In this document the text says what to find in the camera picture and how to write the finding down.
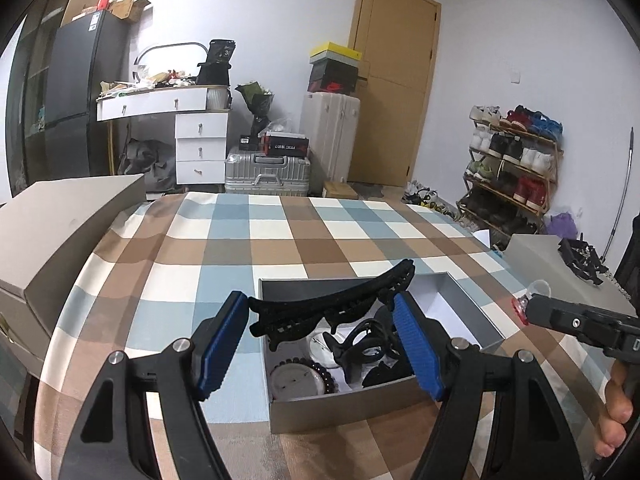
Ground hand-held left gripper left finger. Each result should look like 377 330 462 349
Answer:
57 290 251 480

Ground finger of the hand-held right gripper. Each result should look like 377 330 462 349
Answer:
522 293 628 347

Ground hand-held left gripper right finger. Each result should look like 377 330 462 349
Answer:
391 292 584 480

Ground small red clear ornament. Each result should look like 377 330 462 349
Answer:
510 280 552 327

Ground small black hair claw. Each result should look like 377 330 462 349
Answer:
361 359 417 389

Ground large black hair claw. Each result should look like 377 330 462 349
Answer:
324 317 400 384

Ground grey cardboard box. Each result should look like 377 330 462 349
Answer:
258 270 506 435

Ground black spiral hair tie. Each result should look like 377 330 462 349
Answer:
271 357 335 402

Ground long black hair clip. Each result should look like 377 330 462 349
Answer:
248 258 416 352

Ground person's right hand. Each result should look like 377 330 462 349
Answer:
594 360 637 462

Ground pile of black hair clips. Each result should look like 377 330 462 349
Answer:
558 237 610 286

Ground grey box lid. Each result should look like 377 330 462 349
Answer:
502 233 634 307

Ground purple bag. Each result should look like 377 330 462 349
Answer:
547 211 582 239

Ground checked tablecloth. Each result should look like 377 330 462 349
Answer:
34 191 617 480

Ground shoes on floor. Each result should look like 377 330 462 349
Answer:
402 179 459 217

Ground wooden shoe rack with shoes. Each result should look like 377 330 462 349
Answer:
456 104 564 237

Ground curved metal pole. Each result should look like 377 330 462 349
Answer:
604 129 637 262

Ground small brown cardboard box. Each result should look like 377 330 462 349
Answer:
322 180 360 200

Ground silver suitcase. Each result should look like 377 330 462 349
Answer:
223 147 312 196

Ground beige storage box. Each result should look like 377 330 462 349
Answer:
0 173 146 377

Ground grey clothes heap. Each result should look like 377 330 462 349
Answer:
122 138 177 194

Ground black red flat box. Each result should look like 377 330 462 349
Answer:
264 130 310 157

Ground white dressing table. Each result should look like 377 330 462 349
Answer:
95 84 232 186

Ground white upright suitcase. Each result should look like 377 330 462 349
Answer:
299 91 361 186

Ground black wrapped flower bouquet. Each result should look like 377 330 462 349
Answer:
234 81 276 144

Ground white ribbed bin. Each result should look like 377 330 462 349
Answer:
205 85 230 110

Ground wooden door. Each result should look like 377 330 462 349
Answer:
347 0 444 189

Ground red black shoe box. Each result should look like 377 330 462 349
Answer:
307 80 359 95

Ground black bag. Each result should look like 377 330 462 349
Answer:
196 38 235 86

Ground dark grey fridge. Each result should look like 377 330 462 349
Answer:
42 9 132 182

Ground oval mirror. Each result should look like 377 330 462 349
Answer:
133 42 210 87

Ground yellow shoe box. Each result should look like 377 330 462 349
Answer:
309 42 364 64

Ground open cardboard box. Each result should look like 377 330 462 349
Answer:
107 0 154 24

